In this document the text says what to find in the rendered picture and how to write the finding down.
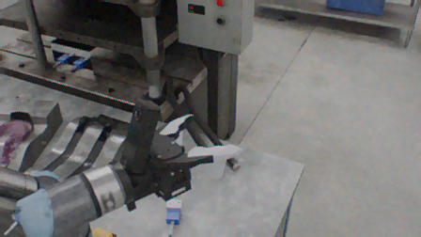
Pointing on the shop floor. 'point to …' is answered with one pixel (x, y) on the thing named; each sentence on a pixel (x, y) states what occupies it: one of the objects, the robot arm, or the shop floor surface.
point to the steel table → (401, 13)
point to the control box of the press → (215, 41)
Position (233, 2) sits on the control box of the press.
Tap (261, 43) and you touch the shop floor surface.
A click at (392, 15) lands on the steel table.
